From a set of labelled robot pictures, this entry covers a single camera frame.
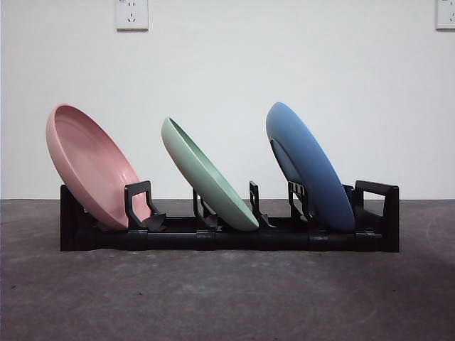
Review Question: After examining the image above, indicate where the blue round plate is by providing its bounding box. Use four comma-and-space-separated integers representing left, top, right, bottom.
265, 102, 355, 232

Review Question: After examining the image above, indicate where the pink round plate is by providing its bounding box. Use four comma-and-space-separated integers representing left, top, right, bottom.
45, 103, 143, 231

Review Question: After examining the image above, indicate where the black plastic dish rack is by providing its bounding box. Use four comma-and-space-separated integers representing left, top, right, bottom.
59, 180, 400, 254

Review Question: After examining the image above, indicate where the green round plate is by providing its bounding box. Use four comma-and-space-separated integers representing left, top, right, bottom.
161, 115, 259, 232

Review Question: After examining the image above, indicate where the white wall socket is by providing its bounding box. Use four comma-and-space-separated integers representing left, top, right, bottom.
115, 0, 149, 31
436, 0, 455, 31

